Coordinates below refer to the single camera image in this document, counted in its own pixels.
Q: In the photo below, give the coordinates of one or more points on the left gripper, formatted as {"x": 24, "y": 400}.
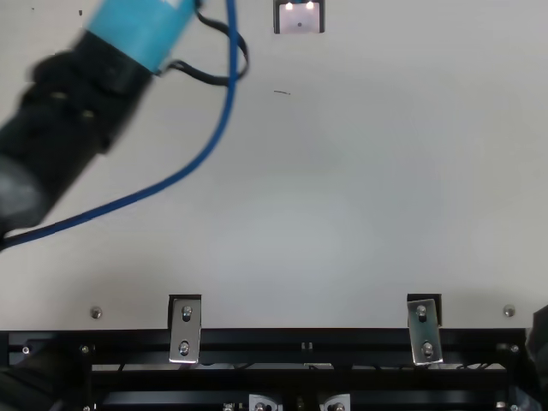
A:
{"x": 137, "y": 30}

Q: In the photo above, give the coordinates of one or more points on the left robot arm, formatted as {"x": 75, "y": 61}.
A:
{"x": 64, "y": 120}

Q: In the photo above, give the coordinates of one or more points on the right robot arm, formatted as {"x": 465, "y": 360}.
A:
{"x": 540, "y": 355}

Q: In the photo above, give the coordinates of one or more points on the small square scanner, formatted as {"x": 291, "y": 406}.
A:
{"x": 299, "y": 17}

